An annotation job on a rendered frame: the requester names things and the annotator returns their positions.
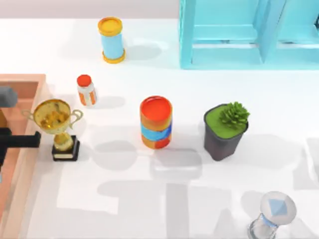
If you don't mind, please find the orange and blue can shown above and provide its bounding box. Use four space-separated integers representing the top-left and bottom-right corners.
139 96 173 150

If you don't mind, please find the green plant dark pot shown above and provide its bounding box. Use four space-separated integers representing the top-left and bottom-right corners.
203 101 251 162

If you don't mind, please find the white bottle red cap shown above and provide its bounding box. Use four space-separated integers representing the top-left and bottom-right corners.
76 74 97 108

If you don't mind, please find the blue can yellow lid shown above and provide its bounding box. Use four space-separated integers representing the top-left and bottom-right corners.
97 16 126 64

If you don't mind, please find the gold trophy black base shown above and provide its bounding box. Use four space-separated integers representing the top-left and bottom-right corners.
21 99 84 162

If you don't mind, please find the light blue rack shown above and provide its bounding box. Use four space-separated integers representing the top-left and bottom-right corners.
178 0 319 70

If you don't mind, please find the salmon shallow box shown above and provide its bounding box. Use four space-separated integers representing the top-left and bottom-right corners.
0 74 47 239

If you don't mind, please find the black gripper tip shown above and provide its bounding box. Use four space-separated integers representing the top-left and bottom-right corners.
0 127 41 168

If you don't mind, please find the grey rounded box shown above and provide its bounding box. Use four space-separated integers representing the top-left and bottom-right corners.
0 86 18 108

